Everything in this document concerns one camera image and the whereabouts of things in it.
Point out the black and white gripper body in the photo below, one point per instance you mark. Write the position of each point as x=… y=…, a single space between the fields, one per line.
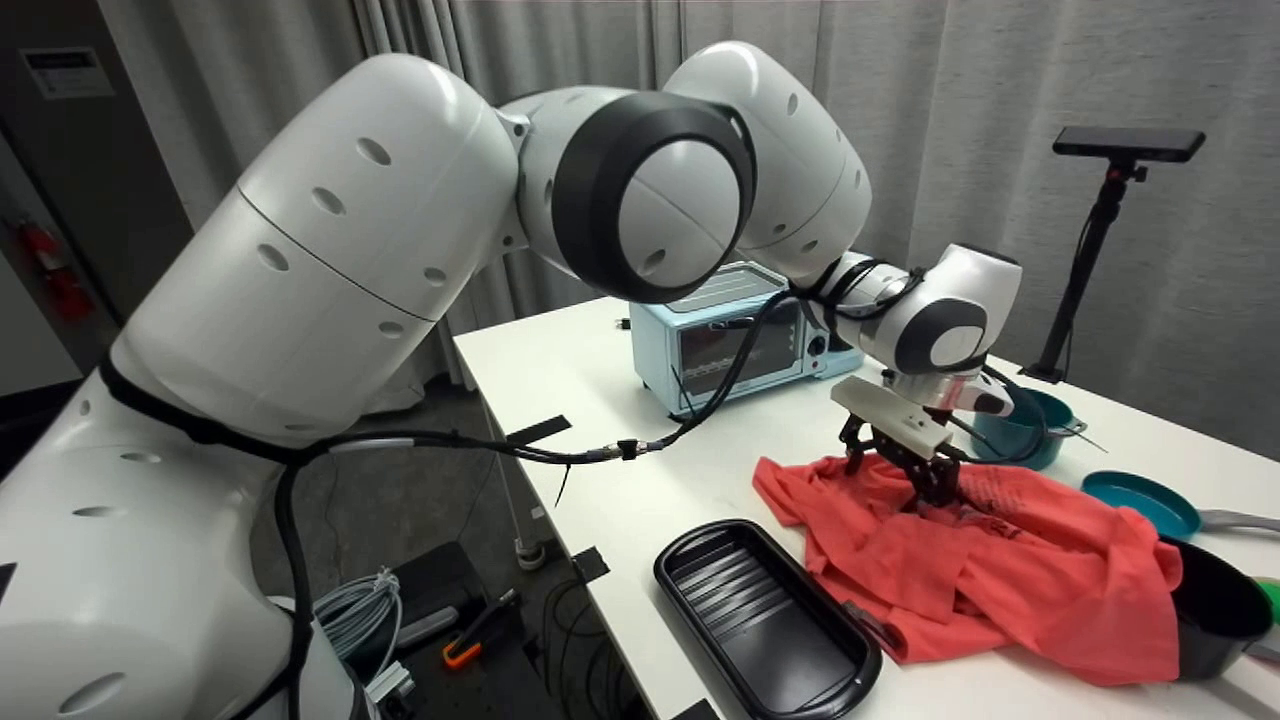
x=907 y=425

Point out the red shirt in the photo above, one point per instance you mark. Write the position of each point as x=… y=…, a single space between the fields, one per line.
x=1014 y=573

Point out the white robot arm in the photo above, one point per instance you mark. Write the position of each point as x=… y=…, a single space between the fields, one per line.
x=334 y=266

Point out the teal pot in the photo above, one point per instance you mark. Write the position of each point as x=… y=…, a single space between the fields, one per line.
x=1041 y=432

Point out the light blue toaster oven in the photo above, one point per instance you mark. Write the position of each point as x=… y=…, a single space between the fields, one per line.
x=694 y=360

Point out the black ridged tray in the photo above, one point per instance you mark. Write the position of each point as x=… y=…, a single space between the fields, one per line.
x=764 y=624

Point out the teal frying pan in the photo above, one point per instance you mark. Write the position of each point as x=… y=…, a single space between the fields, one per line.
x=1133 y=499

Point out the black pot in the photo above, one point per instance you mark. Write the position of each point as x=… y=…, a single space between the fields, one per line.
x=1225 y=615

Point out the black floor box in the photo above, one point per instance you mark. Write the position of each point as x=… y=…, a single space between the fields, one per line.
x=432 y=581

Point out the red fire extinguisher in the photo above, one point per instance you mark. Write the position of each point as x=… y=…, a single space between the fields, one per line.
x=55 y=272

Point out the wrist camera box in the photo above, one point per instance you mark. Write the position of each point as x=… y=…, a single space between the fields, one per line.
x=984 y=394

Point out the black camera tripod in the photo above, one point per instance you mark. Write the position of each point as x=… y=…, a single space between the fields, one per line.
x=1124 y=143

